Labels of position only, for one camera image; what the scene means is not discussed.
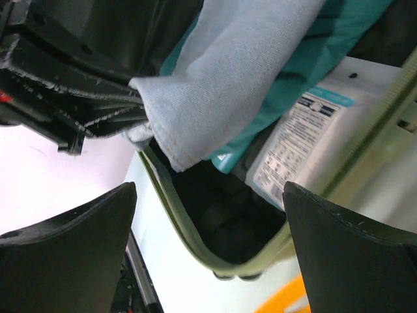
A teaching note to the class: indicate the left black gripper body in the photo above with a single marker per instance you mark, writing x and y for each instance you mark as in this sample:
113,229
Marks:
55,27

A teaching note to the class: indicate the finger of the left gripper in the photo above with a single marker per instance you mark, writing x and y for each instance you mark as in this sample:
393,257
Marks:
29,62
104,120

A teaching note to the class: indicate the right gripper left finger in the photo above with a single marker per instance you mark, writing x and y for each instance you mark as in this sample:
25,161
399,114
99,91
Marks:
70,262

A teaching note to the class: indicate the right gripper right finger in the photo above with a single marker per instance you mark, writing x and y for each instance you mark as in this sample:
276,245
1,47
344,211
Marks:
349,262

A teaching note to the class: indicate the yellow plastic basket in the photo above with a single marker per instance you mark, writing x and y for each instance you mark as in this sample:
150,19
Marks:
290,298

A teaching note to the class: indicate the green hard-shell suitcase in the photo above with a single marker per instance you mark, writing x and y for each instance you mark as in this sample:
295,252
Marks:
233,231

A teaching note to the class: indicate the light blue denim garment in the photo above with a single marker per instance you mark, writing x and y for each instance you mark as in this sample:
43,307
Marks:
222,75

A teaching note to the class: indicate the teal fabric garment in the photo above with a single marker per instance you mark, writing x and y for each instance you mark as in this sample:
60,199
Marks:
338,26

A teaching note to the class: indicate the white labelled packet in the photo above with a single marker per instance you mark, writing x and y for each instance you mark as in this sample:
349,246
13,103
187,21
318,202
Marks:
309,141

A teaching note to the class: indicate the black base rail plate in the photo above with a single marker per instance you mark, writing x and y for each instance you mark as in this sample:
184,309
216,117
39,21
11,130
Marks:
135,290

